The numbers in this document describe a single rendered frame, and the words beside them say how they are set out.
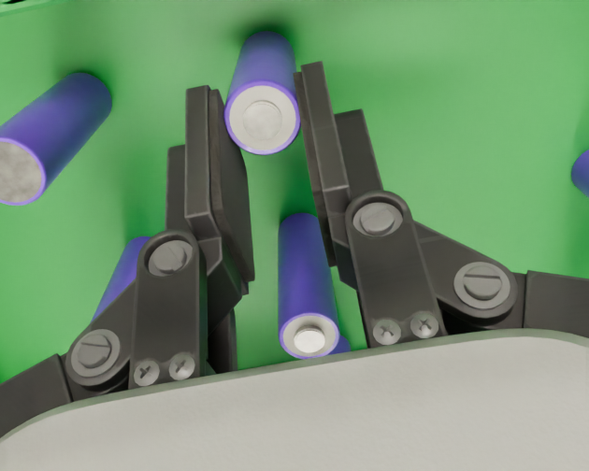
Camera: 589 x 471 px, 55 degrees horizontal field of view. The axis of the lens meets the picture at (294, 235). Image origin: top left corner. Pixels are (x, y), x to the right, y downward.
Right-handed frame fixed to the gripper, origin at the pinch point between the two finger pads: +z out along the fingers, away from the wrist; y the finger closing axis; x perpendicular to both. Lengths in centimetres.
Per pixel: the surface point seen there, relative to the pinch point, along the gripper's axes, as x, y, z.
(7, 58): -0.4, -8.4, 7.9
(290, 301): -5.0, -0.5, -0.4
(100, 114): -1.5, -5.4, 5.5
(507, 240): -10.0, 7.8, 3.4
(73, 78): -0.8, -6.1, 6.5
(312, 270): -5.6, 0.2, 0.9
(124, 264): -6.2, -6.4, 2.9
